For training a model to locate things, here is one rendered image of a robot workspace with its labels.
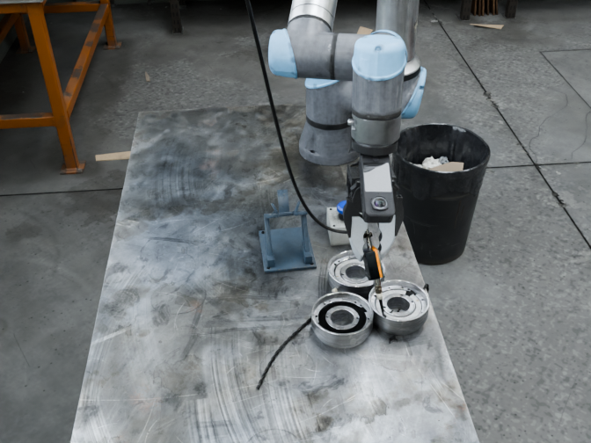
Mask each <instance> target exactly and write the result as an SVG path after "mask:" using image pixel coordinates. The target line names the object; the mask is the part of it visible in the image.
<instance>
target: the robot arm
mask: <svg viewBox="0 0 591 443"><path fill-rule="evenodd" d="M337 2H338V0H293V1H292V5H291V10H290V14H289V19H288V28H287V30H286V29H282V30H275V31H273V33H272V35H271V37H270V40H269V48H268V62H269V68H270V70H271V71H272V73H273V74H275V75H276V76H285V77H293V78H294V79H297V78H298V77H299V78H306V81H305V86H306V122H305V125H304V128H303V132H302V134H301V137H300V140H299V152H300V154H301V156H302V157H303V158H304V159H306V160H307V161H309V162H311V163H315V164H319V165H325V166H336V165H342V164H346V163H347V197H346V199H347V202H346V204H345V206H344V207H343V220H344V223H345V227H346V230H347V235H348V238H349V241H350V244H351V247H352V250H353V253H354V255H355V256H356V257H357V259H358V260H359V261H360V262H361V261H362V260H363V257H364V252H363V246H364V244H365V242H364V238H363V236H364V233H365V232H366V230H367V228H368V223H377V224H378V227H379V229H380V231H381V233H380V235H379V237H378V238H379V242H380V244H379V247H378V250H379V252H380V257H381V260H383V258H384V257H385V256H386V254H387V253H388V251H389V250H390V247H391V246H392V244H393V242H394V240H395V238H396V236H397V235H398V231H399V229H400V226H401V224H402V221H403V219H404V208H403V205H402V199H403V198H402V196H401V195H397V191H399V188H398V185H396V184H395V181H396V176H395V174H394V172H393V169H392V168H391V166H390V156H389V154H391V153H393V152H395V151H396V150H397V149H398V139H399V138H400V127H401V119H412V118H414V117H415V116H416V114H417V113H418V110H419V108H420V102H421V99H422V95H423V90H424V86H425V81H426V75H427V71H426V69H425V68H422V67H421V66H420V59H419V57H418V56H417V55H415V54H414V52H415V42H416V32H417V24H418V13H419V3H420V0H377V8H376V31H375V32H373V33H371V34H353V33H333V32H332V29H333V23H334V18H335V12H336V7H337ZM358 157H359V161H357V163H351V162H352V161H354V160H355V159H356V158H358ZM352 166H358V167H352ZM360 213H362V214H360Z"/></svg>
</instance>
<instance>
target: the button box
mask: <svg viewBox="0 0 591 443"><path fill-rule="evenodd" d="M327 226H328V227H330V228H333V229H339V230H346V227H345V223H344V220H343V214H340V213H339V212H338V211H337V208H336V207H328V208H327ZM328 234H329V238H330V244H331V246H337V245H351V244H350V241H349V238H348V235H347V234H340V233H335V232H332V231H330V230H328Z"/></svg>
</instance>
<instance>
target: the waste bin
mask: <svg viewBox="0 0 591 443"><path fill-rule="evenodd" d="M431 156H432V157H433V159H439V158H440V157H441V156H444V157H447V158H448V161H449V163H450V162H457V163H463V171H432V170H428V169H424V168H421V167H419V166H417V165H415V164H420V165H422V162H423V161H424V160H425V159H426V158H429V157H431ZM490 156H491V151H490V148H489V146H488V144H487V143H486V142H485V141H484V140H483V139H482V138H481V137H480V136H479V135H477V134H475V133H473V132H472V131H470V130H469V129H467V128H464V127H459V126H455V125H450V124H443V123H425V124H419V125H415V126H411V127H408V128H406V129H404V130H402V131H400V138H399V139H398V149H397V150H396V151H395V152H393V153H392V163H391V167H392V169H393V172H394V174H395V176H396V181H395V184H396V185H398V188H399V191H397V195H401V196H402V198H403V199H402V205H403V208H404V219H403V223H404V225H405V229H406V232H407V235H408V237H409V240H410V243H411V246H412V250H413V252H414V255H415V257H416V260H417V262H419V263H422V264H429V265H438V264H445V263H448V262H450V261H453V260H455V259H457V258H459V257H460V256H461V255H462V254H463V251H464V249H465V245H466V242H467V238H468V235H469V231H470V227H471V222H472V218H473V215H474V211H475V207H476V204H477V200H478V195H479V191H480V188H481V186H482V184H483V179H484V176H485V171H486V167H487V164H488V162H489V160H490Z"/></svg>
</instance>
